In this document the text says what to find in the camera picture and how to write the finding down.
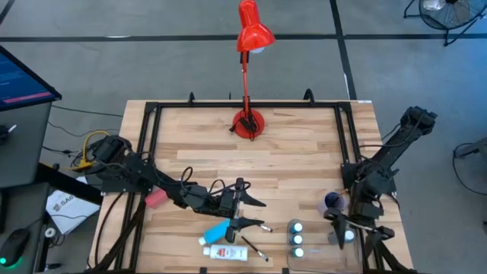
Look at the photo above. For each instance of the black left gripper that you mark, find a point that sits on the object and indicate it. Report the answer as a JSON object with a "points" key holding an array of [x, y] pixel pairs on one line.
{"points": [[213, 203]]}

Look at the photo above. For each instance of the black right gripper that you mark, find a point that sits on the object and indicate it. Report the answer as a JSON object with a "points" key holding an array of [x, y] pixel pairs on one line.
{"points": [[365, 215]]}

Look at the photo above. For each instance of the small light blue paint bottle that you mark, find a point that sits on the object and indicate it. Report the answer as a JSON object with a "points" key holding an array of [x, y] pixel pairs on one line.
{"points": [[296, 227]]}

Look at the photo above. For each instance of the small dark blue paint bottle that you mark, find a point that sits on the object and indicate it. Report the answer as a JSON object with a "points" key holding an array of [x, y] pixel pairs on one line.
{"points": [[296, 239]]}

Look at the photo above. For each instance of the large red paint bottle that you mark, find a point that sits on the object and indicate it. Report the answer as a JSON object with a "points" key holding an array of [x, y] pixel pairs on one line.
{"points": [[156, 198]]}

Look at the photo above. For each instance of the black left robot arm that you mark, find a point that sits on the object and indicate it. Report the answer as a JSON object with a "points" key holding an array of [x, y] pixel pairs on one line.
{"points": [[125, 167]]}

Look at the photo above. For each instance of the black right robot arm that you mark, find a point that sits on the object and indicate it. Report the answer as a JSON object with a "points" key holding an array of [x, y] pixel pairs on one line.
{"points": [[395, 144]]}

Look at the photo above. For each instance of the large light blue paint bottle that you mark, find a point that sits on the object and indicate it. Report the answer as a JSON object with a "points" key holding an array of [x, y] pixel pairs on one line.
{"points": [[213, 233]]}

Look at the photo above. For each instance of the white bottle red label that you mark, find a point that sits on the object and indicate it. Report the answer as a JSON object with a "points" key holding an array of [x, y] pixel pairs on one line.
{"points": [[228, 252]]}

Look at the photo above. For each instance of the purple plastic cup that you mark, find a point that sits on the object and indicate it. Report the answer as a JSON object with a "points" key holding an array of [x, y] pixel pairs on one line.
{"points": [[322, 207]]}

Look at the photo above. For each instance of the clear plastic bin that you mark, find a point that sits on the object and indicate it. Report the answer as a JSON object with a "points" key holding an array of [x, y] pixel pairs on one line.
{"points": [[316, 262]]}

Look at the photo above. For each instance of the grey equipment leg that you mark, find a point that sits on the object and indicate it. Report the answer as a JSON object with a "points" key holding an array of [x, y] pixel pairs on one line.
{"points": [[475, 148]]}

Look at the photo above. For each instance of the red desk lamp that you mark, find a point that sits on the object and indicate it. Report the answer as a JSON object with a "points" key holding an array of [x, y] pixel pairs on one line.
{"points": [[251, 34]]}

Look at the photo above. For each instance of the white printed paper sheet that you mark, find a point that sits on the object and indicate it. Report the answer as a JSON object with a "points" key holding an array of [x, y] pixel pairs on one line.
{"points": [[68, 213]]}

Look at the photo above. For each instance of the black side table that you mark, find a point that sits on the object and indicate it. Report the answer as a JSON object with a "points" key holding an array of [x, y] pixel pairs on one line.
{"points": [[68, 184]]}

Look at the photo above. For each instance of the white tape roll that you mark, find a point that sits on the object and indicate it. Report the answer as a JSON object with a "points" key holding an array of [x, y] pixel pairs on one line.
{"points": [[46, 232]]}

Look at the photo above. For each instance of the grey desk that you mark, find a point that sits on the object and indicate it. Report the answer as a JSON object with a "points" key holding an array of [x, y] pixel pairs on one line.
{"points": [[23, 152]]}

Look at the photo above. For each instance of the black floor fan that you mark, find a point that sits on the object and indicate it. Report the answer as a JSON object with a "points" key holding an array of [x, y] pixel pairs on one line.
{"points": [[449, 15]]}

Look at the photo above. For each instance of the black computer mouse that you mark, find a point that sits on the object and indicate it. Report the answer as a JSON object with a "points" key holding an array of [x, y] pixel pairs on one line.
{"points": [[13, 247]]}

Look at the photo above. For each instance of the computer monitor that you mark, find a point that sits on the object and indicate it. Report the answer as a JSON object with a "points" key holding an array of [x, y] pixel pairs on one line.
{"points": [[19, 83]]}

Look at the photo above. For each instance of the black aluminium table frame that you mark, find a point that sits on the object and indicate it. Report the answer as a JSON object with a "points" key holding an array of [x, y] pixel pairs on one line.
{"points": [[213, 104]]}

